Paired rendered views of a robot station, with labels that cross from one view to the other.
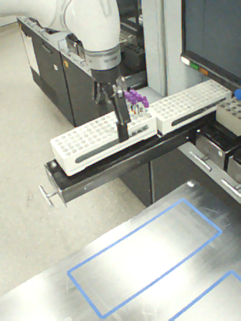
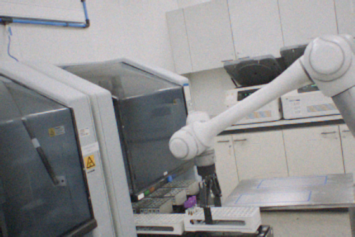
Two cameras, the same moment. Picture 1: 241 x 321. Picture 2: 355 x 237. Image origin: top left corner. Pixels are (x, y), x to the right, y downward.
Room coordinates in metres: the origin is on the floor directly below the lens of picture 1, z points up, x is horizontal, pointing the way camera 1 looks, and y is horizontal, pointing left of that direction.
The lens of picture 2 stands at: (1.82, 1.25, 1.43)
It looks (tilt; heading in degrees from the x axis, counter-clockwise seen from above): 5 degrees down; 232
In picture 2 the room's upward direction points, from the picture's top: 9 degrees counter-clockwise
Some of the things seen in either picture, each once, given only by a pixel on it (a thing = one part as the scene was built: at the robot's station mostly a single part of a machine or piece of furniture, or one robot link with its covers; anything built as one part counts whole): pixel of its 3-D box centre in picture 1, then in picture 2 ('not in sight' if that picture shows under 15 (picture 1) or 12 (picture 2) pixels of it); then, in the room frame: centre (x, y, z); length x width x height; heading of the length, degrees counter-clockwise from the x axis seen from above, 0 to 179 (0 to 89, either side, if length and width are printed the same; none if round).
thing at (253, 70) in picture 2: not in sight; (256, 89); (-1.25, -1.62, 1.22); 0.62 x 0.56 x 0.64; 24
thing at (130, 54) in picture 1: (133, 56); not in sight; (1.36, -0.11, 0.85); 0.12 x 0.02 x 0.06; 26
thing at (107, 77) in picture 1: (106, 78); (207, 175); (0.85, 0.01, 1.04); 0.08 x 0.07 x 0.09; 26
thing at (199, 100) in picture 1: (190, 105); (155, 225); (0.98, -0.25, 0.83); 0.30 x 0.10 x 0.06; 116
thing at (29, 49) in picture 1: (29, 52); not in sight; (2.52, 0.57, 0.43); 0.27 x 0.02 x 0.36; 26
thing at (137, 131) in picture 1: (105, 136); (221, 218); (0.84, 0.04, 0.86); 0.30 x 0.10 x 0.06; 116
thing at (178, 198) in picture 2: not in sight; (179, 198); (0.72, -0.42, 0.85); 0.12 x 0.02 x 0.06; 25
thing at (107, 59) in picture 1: (102, 54); (204, 157); (0.85, 0.01, 1.12); 0.09 x 0.09 x 0.06
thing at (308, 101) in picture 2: not in sight; (313, 78); (-1.50, -1.10, 1.24); 0.62 x 0.56 x 0.69; 26
